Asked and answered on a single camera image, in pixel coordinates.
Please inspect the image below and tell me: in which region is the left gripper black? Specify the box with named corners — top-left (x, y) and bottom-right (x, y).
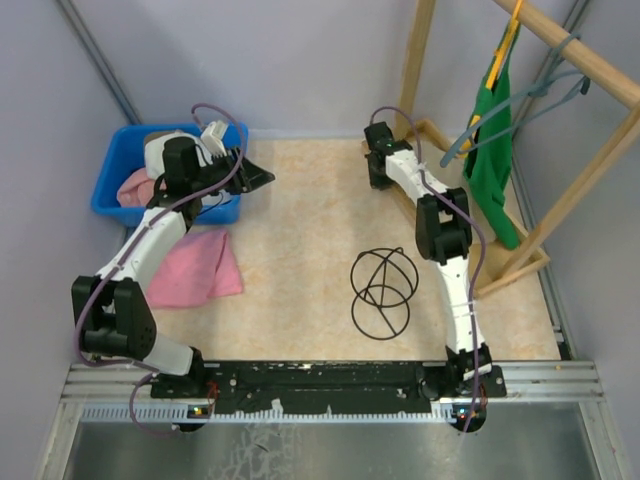
top-left (190, 144), bottom-right (275, 197)

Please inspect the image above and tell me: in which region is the black wire hat stand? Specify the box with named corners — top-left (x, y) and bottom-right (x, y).
top-left (349, 247), bottom-right (420, 342)

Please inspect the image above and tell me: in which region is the white baseball cap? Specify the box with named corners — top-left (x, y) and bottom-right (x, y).
top-left (144, 130), bottom-right (206, 180)

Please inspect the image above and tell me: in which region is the pink baseball cap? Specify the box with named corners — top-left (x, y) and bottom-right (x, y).
top-left (116, 168), bottom-right (155, 208)

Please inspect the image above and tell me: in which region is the blue plastic bin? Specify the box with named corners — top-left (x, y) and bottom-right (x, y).
top-left (91, 122), bottom-right (241, 228)

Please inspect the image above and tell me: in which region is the wooden clothes rack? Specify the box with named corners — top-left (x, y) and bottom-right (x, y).
top-left (394, 0), bottom-right (640, 299)

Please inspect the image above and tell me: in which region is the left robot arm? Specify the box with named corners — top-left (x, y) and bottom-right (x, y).
top-left (71, 133), bottom-right (275, 397)

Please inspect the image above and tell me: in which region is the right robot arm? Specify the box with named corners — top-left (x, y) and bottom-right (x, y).
top-left (364, 122), bottom-right (492, 396)

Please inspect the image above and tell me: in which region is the pink folded cloth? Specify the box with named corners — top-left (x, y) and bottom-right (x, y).
top-left (145, 229), bottom-right (244, 309)

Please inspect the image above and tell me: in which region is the green tank top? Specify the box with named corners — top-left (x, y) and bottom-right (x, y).
top-left (463, 21), bottom-right (520, 250)

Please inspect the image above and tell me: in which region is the yellow hanger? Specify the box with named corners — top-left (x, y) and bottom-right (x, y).
top-left (468, 1), bottom-right (524, 162)

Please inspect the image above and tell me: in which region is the grey blue hanger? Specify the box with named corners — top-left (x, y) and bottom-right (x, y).
top-left (439, 31), bottom-right (592, 168)

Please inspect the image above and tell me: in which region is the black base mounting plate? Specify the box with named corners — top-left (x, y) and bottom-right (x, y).
top-left (149, 358), bottom-right (507, 416)

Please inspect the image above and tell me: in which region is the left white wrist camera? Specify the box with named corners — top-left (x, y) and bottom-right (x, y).
top-left (200, 120), bottom-right (229, 156)

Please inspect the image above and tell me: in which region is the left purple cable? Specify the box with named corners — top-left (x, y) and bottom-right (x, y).
top-left (73, 103), bottom-right (250, 439)

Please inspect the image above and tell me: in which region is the aluminium rail frame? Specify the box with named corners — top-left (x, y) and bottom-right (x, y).
top-left (61, 361), bottom-right (604, 428)

